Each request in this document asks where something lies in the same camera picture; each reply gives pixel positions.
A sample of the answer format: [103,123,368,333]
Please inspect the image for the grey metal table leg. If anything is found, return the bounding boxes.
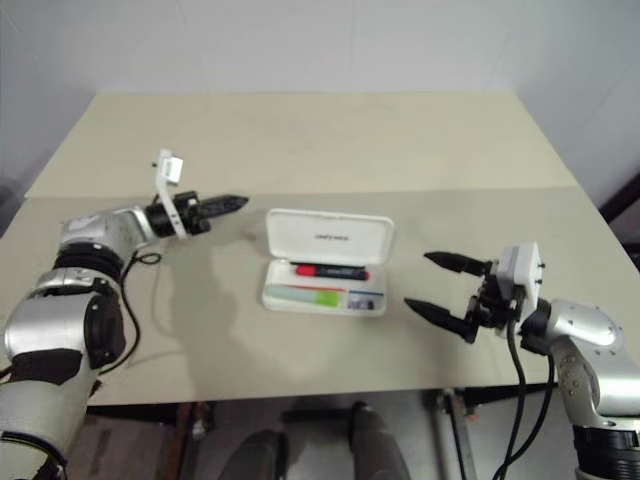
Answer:
[428,389,475,480]

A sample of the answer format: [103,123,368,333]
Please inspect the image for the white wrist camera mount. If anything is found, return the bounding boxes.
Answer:
[151,148,190,240]
[496,241,547,335]

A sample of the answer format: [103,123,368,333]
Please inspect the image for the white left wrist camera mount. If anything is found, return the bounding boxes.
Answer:
[151,148,190,240]

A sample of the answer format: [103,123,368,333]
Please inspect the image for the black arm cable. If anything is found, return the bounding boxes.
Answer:
[492,347,557,480]
[501,298,527,471]
[97,251,163,374]

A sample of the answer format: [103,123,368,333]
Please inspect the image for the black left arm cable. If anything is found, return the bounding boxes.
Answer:
[97,251,163,374]

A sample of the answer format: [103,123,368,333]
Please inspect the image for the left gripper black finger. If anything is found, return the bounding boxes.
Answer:
[202,204,246,219]
[202,194,250,208]

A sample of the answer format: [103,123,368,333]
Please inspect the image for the black marker with red cap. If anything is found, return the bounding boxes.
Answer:
[288,262,372,282]

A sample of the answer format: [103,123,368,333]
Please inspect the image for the light green highlighter pen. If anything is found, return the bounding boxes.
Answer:
[264,285,350,308]

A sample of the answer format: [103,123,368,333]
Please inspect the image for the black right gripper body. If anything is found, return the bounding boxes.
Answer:
[464,259,527,334]

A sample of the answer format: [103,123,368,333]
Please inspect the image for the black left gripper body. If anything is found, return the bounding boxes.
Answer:
[172,190,212,236]

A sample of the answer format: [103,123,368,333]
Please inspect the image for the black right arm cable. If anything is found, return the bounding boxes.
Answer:
[492,347,557,480]
[501,298,527,471]

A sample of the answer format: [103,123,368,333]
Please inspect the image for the brown table leg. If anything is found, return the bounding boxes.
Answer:
[169,399,211,480]

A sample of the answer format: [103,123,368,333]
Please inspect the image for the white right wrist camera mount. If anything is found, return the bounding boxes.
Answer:
[496,241,547,335]

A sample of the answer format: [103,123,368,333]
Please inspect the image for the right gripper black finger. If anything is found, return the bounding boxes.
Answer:
[403,298,477,344]
[423,251,494,276]

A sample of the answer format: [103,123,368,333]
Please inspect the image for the white pen case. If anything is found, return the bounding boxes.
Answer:
[261,208,395,317]

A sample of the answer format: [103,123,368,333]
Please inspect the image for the dark grey rounded shape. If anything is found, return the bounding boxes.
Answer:
[348,400,422,480]
[233,428,292,480]

